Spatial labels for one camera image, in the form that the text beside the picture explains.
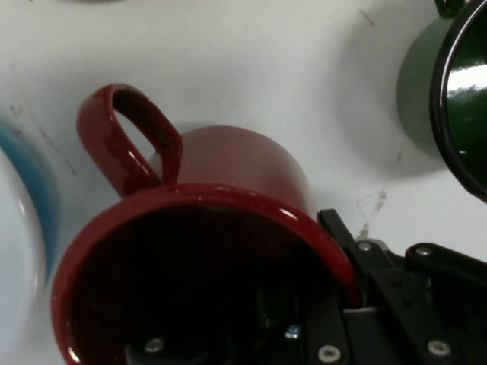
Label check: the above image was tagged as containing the blue and white bowl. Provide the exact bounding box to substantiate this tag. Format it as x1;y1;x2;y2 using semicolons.
0;121;61;365

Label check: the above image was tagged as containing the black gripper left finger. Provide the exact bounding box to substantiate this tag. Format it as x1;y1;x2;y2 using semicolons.
125;290;353;365

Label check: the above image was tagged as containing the dark green mug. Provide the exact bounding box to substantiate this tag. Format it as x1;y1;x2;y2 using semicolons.
395;0;487;205

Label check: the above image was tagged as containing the red mug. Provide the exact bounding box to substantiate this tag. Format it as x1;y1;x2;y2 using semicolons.
50;83;363;365

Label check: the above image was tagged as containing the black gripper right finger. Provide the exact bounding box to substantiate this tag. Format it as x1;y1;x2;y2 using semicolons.
317;208;487;365

